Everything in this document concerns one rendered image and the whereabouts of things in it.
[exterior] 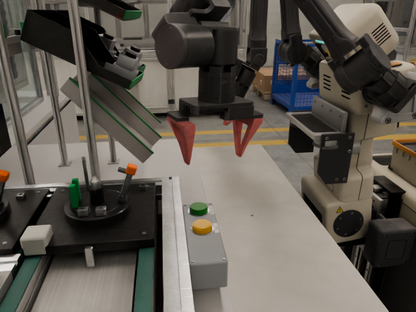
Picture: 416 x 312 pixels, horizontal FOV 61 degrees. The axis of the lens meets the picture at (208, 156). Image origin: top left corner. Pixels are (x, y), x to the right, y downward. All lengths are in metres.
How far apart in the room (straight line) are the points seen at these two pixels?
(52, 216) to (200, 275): 0.34
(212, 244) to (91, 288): 0.23
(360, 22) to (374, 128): 0.32
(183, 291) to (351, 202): 0.76
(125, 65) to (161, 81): 3.88
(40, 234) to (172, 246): 0.24
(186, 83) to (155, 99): 0.47
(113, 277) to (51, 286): 0.11
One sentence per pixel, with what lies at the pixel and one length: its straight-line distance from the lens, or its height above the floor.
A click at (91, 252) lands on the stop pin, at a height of 0.96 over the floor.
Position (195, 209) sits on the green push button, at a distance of 0.77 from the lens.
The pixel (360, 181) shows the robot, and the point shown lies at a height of 0.88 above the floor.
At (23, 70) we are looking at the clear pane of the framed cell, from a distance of 2.18.
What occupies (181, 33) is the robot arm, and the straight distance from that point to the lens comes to 0.46.
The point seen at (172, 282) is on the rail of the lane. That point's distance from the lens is 0.61.
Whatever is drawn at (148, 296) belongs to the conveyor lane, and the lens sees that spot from 0.61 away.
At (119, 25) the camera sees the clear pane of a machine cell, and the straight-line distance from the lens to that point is 4.77.
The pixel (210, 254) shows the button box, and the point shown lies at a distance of 0.66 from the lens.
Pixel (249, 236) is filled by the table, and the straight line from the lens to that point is 0.89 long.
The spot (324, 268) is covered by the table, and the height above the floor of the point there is 0.86.
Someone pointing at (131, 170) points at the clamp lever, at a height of 1.06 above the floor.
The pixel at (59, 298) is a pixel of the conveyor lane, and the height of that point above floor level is 0.92.
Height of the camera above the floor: 1.37
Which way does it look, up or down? 22 degrees down
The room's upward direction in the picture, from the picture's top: straight up
